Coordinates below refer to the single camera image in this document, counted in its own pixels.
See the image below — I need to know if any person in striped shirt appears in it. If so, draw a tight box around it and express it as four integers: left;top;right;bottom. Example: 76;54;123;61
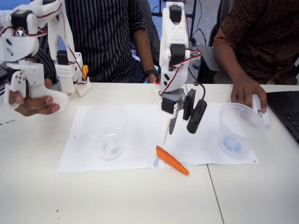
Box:
30;0;155;84

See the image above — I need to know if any clear cup green symbol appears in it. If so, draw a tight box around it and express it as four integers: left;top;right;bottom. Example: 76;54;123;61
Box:
83;105;129;161

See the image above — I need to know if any white leader arm with handle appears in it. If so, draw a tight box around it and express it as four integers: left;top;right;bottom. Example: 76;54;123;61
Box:
0;0;92;112

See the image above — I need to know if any right hand of brown-shirt person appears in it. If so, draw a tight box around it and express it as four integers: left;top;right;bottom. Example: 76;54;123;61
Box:
230;82;267;113

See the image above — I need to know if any right forearm of brown-shirt person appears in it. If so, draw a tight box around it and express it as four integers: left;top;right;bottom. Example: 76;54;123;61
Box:
214;35;252;91

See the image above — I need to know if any bare forearm of striped-shirt person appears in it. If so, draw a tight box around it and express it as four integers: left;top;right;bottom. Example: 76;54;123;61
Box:
134;30;157;84

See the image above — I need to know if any right hand of striped-shirt person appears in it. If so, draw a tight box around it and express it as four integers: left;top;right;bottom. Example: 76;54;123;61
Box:
8;79;61;117

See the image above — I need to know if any white computer mouse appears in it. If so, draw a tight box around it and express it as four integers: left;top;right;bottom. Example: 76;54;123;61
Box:
251;93;270;126

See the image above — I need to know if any person in brown shirt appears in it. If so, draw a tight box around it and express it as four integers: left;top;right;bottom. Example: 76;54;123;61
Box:
214;0;299;85

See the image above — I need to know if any clear cup blue recycling symbol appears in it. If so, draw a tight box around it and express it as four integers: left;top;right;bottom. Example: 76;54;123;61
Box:
217;102;266;161

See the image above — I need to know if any black laptop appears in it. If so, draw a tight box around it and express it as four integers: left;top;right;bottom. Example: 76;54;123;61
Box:
265;91;299;145

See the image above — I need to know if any black office chair armrest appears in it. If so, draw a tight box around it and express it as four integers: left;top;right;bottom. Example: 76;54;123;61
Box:
197;44;221;84

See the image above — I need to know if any black metal stand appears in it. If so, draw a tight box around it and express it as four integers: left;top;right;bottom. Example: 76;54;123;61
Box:
151;0;198;45

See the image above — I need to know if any dark office chair backrest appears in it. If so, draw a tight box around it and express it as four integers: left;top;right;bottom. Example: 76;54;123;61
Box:
140;0;162;68

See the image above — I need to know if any white paper sheet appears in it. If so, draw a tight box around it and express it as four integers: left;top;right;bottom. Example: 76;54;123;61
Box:
159;102;259;166
59;105;162;173

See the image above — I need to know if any black webcam cable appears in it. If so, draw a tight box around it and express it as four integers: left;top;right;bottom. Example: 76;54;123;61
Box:
192;82;206;101

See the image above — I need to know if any orange carrot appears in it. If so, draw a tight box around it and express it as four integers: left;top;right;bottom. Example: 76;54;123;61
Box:
156;145;190;176

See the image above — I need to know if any black gripper webcam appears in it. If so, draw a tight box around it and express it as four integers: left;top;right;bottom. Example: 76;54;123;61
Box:
183;88;207;134

